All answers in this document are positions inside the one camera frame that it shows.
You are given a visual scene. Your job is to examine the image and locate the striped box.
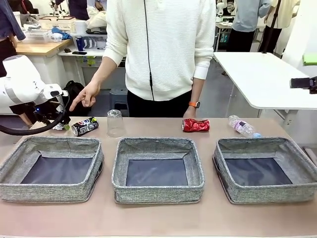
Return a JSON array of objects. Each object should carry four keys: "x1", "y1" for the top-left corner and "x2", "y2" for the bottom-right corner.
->
[{"x1": 83, "y1": 34, "x2": 107, "y2": 49}]

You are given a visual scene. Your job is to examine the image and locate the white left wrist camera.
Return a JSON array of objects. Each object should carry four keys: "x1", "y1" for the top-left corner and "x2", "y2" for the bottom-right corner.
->
[{"x1": 49, "y1": 90, "x2": 69, "y2": 99}]

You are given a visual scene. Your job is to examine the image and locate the wooden top counter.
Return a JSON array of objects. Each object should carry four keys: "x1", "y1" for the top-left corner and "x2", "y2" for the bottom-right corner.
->
[{"x1": 15, "y1": 38, "x2": 75, "y2": 116}]

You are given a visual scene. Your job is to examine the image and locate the beige storage crate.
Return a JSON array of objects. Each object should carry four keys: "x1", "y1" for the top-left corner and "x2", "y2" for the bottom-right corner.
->
[{"x1": 39, "y1": 16, "x2": 76, "y2": 33}]

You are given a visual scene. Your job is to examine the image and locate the white desk with shelf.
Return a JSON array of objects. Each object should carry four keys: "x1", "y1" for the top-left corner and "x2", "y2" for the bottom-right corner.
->
[{"x1": 58, "y1": 47, "x2": 127, "y2": 90}]

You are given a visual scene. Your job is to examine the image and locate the person's right hand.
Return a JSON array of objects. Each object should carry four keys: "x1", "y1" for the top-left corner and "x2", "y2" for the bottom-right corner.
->
[{"x1": 69, "y1": 80, "x2": 102, "y2": 112}]

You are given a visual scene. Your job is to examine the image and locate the crushed black drink can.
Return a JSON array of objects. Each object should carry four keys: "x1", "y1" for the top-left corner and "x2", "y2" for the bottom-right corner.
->
[{"x1": 71, "y1": 117, "x2": 100, "y2": 137}]

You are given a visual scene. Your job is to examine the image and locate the person's left forearm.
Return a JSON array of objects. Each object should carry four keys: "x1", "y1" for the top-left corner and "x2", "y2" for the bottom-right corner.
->
[{"x1": 189, "y1": 76, "x2": 208, "y2": 104}]

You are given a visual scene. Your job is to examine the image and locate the person's right forearm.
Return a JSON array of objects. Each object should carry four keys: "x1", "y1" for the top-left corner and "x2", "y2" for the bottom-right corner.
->
[{"x1": 90, "y1": 56, "x2": 117, "y2": 87}]

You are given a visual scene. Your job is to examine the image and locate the clear plastic cup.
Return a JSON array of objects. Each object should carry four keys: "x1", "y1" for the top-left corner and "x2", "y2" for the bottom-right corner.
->
[{"x1": 106, "y1": 109, "x2": 124, "y2": 139}]

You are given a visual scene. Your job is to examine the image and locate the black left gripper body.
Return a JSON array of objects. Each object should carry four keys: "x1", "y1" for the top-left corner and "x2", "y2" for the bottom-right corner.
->
[{"x1": 33, "y1": 98, "x2": 66, "y2": 126}]

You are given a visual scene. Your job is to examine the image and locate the clear plastic water bottle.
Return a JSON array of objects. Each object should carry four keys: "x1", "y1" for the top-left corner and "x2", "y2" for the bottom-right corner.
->
[{"x1": 227, "y1": 115, "x2": 262, "y2": 139}]

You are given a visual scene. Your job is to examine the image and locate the black backpack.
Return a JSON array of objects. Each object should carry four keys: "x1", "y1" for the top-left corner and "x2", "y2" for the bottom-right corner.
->
[{"x1": 61, "y1": 80, "x2": 93, "y2": 117}]

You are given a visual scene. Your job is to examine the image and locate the bystander blue shirt black trousers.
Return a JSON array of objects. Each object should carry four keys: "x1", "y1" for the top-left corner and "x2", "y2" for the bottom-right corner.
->
[{"x1": 226, "y1": 0, "x2": 272, "y2": 53}]

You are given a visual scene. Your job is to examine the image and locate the white paper roll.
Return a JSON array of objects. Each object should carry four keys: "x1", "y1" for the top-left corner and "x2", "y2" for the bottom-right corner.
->
[{"x1": 74, "y1": 19, "x2": 87, "y2": 34}]

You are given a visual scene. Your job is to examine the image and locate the grey fabric basket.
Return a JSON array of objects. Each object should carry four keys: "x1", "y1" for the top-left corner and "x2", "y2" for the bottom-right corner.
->
[
  {"x1": 111, "y1": 137, "x2": 206, "y2": 204},
  {"x1": 212, "y1": 136, "x2": 317, "y2": 205},
  {"x1": 0, "y1": 135, "x2": 104, "y2": 203}
]

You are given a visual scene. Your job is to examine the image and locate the white plastic crate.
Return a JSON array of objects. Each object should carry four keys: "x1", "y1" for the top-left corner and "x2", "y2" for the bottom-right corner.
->
[{"x1": 24, "y1": 29, "x2": 52, "y2": 44}]

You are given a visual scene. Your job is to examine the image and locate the bystander in dark blue jacket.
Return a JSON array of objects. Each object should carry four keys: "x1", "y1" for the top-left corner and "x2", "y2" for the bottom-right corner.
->
[{"x1": 0, "y1": 0, "x2": 27, "y2": 77}]

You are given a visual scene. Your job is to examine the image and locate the white table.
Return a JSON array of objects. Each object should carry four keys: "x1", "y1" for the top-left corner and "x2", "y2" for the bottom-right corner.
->
[{"x1": 213, "y1": 51, "x2": 317, "y2": 110}]

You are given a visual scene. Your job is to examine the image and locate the bystander in cream top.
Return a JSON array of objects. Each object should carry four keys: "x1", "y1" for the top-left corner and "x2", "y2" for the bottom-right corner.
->
[{"x1": 259, "y1": 0, "x2": 301, "y2": 54}]

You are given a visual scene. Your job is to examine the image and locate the blue cloth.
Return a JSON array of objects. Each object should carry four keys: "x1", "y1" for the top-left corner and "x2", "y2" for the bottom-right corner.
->
[{"x1": 51, "y1": 26, "x2": 72, "y2": 41}]

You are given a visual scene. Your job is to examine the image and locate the person's left hand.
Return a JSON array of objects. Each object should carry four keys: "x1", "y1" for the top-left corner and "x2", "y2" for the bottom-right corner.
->
[{"x1": 182, "y1": 106, "x2": 199, "y2": 119}]

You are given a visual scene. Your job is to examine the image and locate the person in white sweater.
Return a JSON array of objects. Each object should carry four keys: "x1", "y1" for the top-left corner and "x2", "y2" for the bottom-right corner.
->
[{"x1": 102, "y1": 0, "x2": 215, "y2": 101}]

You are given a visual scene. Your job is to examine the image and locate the crushed red drink can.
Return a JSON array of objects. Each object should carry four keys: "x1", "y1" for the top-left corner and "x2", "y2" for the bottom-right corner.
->
[{"x1": 182, "y1": 118, "x2": 211, "y2": 133}]

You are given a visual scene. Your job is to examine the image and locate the white fabric bag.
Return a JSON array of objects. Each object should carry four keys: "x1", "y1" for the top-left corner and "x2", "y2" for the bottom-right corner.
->
[{"x1": 85, "y1": 11, "x2": 107, "y2": 29}]

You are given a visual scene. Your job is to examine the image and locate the thin black lanyard cable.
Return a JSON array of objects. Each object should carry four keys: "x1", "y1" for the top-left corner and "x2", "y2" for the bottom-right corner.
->
[{"x1": 143, "y1": 0, "x2": 155, "y2": 101}]

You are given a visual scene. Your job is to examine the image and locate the white table leg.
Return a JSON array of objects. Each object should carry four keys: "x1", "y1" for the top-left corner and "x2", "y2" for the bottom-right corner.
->
[{"x1": 273, "y1": 109, "x2": 299, "y2": 129}]

